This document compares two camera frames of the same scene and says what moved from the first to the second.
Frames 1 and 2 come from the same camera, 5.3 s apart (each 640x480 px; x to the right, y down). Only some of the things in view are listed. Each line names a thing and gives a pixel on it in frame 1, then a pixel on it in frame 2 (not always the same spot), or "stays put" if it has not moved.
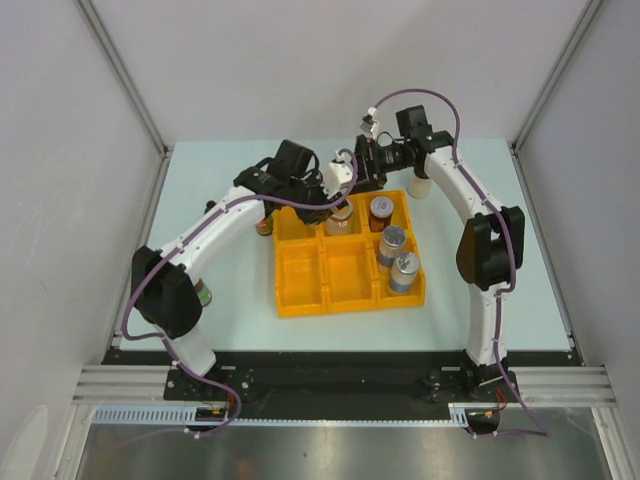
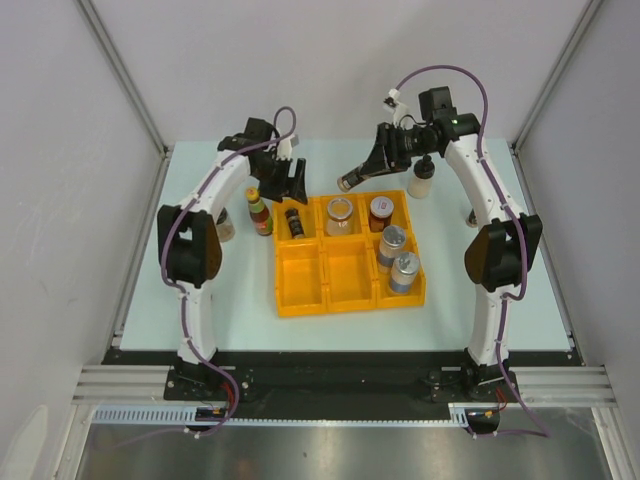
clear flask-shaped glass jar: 339,223 stays put
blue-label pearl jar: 406,266 stays put
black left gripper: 313,215 → 287,187
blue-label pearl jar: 392,244 stays put
